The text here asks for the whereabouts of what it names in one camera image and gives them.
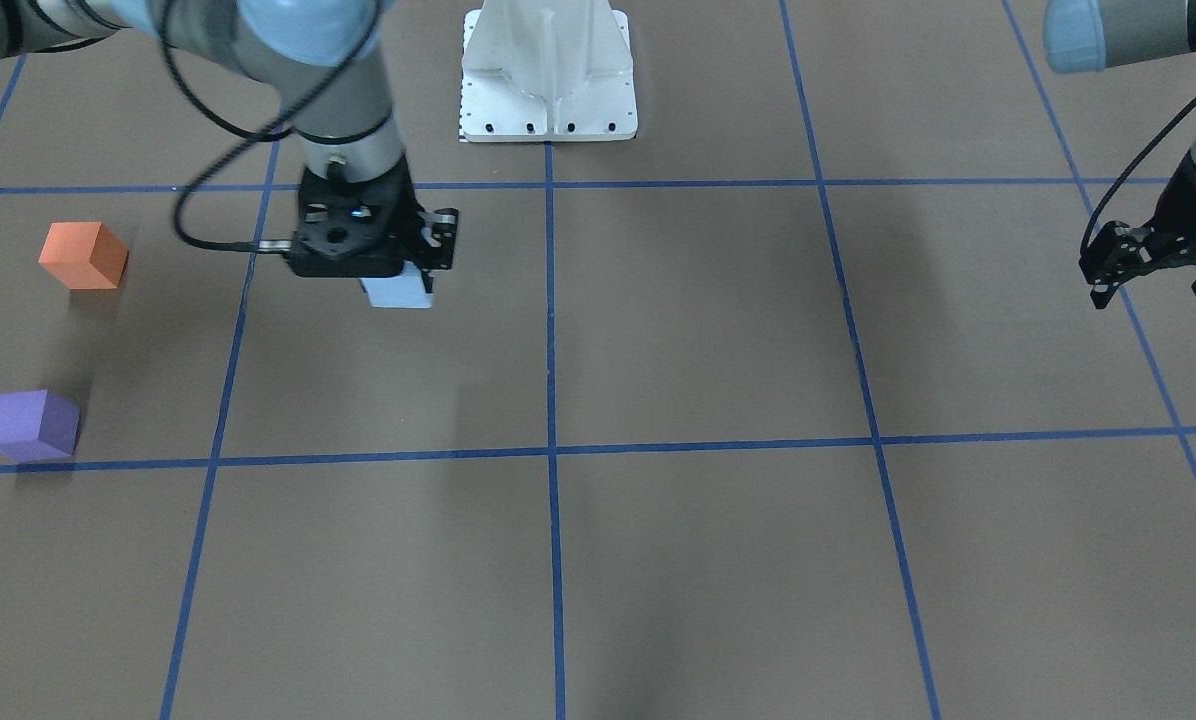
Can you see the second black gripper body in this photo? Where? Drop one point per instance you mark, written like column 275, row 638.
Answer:
column 1190, row 215

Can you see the black gripper finger with pad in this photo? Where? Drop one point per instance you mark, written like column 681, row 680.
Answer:
column 439, row 232

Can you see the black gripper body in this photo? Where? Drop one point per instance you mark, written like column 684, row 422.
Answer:
column 439, row 240

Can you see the light blue foam block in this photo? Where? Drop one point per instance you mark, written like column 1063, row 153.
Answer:
column 410, row 289

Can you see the second grey robot arm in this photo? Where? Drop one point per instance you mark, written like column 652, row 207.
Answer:
column 1090, row 36

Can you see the grey robot arm with block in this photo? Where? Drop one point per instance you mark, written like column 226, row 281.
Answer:
column 321, row 57

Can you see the orange foam block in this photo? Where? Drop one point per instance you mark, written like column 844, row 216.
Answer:
column 84, row 256

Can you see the purple foam block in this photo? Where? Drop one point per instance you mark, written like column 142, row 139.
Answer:
column 37, row 426

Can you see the white metal mount plate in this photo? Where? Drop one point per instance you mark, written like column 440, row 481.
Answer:
column 547, row 72

